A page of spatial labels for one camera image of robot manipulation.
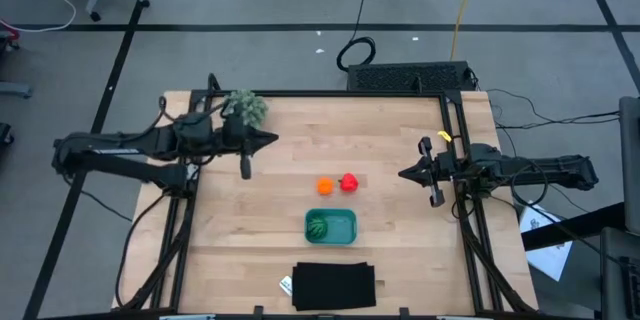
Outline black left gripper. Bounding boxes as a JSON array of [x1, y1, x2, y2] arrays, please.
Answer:
[[221, 109, 280, 181]]

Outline black bar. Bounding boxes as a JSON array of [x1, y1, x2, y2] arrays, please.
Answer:
[[521, 202, 626, 252]]

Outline toy watermelon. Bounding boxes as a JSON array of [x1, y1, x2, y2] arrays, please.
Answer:
[[306, 216, 329, 241]]

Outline black coiled cable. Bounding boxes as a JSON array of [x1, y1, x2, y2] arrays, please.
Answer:
[[336, 0, 377, 72]]

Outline yellow cable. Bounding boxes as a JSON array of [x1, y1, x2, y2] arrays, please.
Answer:
[[449, 0, 482, 63]]

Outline black folded cloth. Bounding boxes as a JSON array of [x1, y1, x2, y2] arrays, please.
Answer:
[[291, 261, 377, 312]]

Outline black metal table frame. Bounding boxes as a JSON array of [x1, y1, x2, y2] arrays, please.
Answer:
[[117, 73, 539, 320]]

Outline teal plastic container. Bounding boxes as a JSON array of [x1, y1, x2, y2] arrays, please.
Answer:
[[304, 208, 359, 247]]

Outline thin black cables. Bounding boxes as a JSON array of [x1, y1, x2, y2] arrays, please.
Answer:
[[487, 88, 621, 131]]

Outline toy red pepper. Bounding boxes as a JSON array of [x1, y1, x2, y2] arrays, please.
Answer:
[[338, 172, 360, 194]]

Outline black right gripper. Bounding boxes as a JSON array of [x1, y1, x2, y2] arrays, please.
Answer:
[[398, 136, 460, 209]]

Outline black cable on arm base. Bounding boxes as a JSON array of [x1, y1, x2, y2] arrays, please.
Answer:
[[115, 192, 169, 309]]

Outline green spiky artificial plant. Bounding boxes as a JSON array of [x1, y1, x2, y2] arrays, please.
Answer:
[[223, 89, 270, 130]]

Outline black perforated box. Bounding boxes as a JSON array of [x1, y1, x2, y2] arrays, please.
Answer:
[[347, 61, 476, 94]]

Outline white paper sheet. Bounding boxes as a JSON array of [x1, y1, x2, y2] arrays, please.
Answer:
[[519, 205, 574, 282]]

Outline grey cabinet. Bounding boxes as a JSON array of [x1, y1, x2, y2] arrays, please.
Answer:
[[618, 95, 640, 234]]

